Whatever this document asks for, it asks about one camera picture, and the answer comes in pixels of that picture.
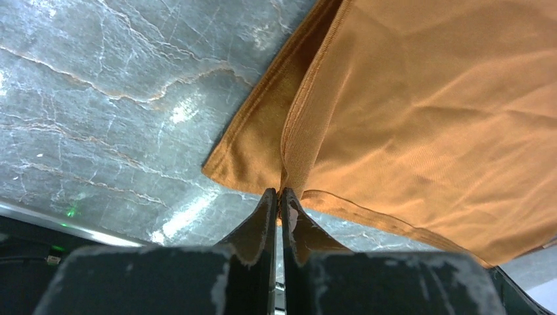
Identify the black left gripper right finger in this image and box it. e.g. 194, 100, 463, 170
280, 188, 505, 314

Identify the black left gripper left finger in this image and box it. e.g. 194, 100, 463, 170
35, 188, 277, 314

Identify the orange cloth napkin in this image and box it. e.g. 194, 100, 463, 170
202, 1, 556, 266

